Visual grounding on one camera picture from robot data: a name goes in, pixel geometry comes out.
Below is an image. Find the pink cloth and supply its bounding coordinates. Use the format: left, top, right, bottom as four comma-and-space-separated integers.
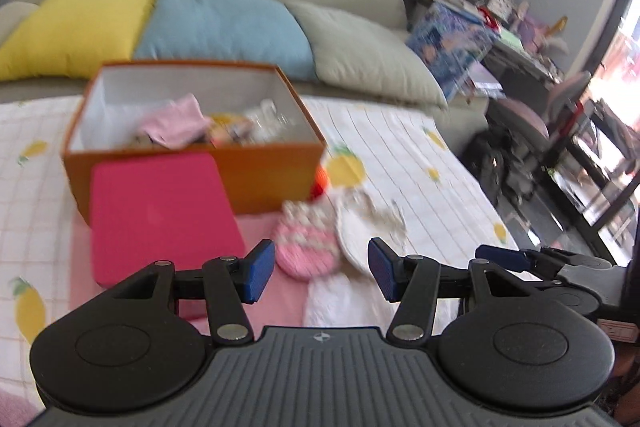
137, 93, 213, 146

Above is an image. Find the cluttered desk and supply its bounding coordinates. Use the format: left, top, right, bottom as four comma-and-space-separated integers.
392, 0, 571, 82

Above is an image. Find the yellow snack packet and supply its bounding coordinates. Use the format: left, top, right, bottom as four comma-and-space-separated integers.
207, 114, 253, 148

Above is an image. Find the orange cardboard box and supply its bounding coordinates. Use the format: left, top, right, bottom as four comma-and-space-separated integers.
61, 62, 328, 228

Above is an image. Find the lemon print checked tablecloth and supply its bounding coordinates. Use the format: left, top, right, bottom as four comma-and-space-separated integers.
0, 94, 511, 408

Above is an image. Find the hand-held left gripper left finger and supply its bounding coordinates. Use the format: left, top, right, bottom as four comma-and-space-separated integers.
107, 239, 277, 345

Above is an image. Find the orange ball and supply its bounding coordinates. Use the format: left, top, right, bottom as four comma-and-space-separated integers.
310, 164, 331, 200

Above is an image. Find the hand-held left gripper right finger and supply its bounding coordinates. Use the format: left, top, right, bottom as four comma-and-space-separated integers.
367, 237, 523, 343

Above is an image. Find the blue printed pillow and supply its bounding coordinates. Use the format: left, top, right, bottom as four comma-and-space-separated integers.
406, 2, 501, 102

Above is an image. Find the grey-green pillow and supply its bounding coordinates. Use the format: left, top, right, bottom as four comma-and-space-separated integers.
285, 0, 448, 109

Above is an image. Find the black backpack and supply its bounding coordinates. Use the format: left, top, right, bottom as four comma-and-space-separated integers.
467, 129, 511, 208

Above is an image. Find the clear container with pink lid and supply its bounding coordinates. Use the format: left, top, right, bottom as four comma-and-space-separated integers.
90, 152, 247, 320

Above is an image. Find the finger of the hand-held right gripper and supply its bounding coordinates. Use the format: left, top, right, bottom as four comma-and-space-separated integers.
475, 244, 566, 280

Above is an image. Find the pink desk chair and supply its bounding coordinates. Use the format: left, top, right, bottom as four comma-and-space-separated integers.
492, 72, 593, 202

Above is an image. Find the yellow pillow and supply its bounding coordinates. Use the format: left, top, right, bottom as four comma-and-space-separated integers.
0, 0, 158, 80

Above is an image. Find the black frame low table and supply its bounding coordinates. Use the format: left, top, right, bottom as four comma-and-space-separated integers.
542, 99, 640, 265

